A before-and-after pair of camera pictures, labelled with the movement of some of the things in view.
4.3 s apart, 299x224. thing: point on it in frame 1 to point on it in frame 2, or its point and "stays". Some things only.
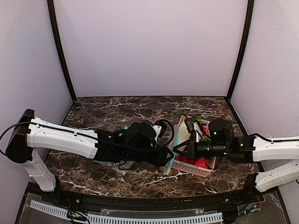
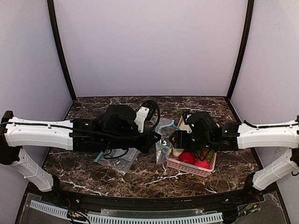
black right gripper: x=190 y=149 to x=179 y=138
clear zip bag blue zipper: x=180 y=137 to x=165 y=127
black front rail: x=152 y=202 stays
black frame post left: x=51 y=12 stays
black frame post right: x=245 y=46 stays
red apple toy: x=183 y=158 stays
